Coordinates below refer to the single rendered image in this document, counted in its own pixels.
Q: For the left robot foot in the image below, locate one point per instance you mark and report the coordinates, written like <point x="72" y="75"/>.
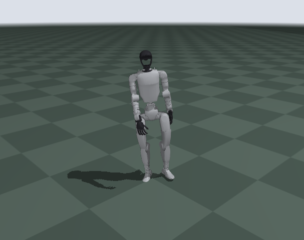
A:
<point x="168" y="174"/>

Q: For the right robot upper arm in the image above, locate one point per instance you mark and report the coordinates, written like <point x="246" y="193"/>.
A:
<point x="133" y="88"/>

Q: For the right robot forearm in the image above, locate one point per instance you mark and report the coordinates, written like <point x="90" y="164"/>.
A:
<point x="136" y="111"/>

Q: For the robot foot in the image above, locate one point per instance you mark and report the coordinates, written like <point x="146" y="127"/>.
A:
<point x="147" y="176"/>
<point x="168" y="174"/>

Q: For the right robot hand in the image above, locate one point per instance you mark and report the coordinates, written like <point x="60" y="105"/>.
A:
<point x="140" y="126"/>

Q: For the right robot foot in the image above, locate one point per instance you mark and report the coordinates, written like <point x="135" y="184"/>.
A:
<point x="147" y="176"/>

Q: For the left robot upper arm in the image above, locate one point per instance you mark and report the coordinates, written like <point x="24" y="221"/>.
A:
<point x="164" y="82"/>

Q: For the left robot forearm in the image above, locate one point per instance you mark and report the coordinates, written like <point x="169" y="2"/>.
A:
<point x="168" y="102"/>

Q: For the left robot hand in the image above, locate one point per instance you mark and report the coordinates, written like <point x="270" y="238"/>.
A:
<point x="170" y="116"/>

